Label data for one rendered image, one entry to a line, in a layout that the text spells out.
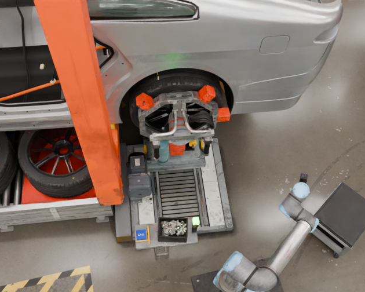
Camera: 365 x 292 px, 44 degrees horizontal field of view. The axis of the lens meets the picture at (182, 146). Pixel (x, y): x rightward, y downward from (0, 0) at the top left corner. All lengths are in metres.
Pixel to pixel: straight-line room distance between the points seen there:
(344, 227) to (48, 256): 2.24
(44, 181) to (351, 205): 2.29
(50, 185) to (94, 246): 0.64
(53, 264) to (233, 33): 2.19
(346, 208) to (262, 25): 1.63
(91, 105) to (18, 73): 1.50
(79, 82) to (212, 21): 0.91
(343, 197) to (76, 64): 2.41
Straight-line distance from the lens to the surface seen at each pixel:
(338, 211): 3.59
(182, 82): 2.90
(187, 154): 3.70
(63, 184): 3.34
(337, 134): 4.35
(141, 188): 3.37
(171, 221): 3.09
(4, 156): 3.56
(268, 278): 2.35
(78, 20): 1.74
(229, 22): 2.59
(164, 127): 3.34
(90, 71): 1.95
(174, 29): 2.56
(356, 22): 5.34
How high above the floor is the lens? 3.46
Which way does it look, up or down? 60 degrees down
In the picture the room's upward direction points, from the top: 4 degrees clockwise
